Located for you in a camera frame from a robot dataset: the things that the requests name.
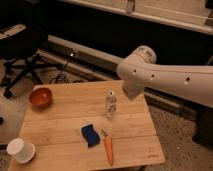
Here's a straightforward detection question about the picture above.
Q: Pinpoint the clear plastic bottle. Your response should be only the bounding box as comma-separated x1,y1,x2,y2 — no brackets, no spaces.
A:
105,90,117,118

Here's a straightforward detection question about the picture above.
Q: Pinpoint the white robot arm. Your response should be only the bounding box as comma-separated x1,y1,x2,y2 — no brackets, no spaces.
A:
117,45,213,108

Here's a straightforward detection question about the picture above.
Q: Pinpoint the blue sponge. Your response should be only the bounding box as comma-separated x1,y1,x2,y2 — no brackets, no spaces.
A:
81,124,100,148

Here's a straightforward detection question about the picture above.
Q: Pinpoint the orange toy carrot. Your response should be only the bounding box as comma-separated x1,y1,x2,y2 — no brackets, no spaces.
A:
102,131,114,165

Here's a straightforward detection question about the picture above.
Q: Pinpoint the orange bowl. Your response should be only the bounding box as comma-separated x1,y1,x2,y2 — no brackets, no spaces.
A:
29,87,52,108

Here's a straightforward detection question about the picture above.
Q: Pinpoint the black office chair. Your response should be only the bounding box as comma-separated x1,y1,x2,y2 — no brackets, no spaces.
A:
0,24,62,98

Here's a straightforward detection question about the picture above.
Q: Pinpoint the white plastic cup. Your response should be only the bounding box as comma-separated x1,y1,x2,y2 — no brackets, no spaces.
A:
6,138,36,164

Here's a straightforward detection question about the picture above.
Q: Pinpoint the black cable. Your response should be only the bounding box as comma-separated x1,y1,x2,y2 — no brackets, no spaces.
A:
49,51,77,85

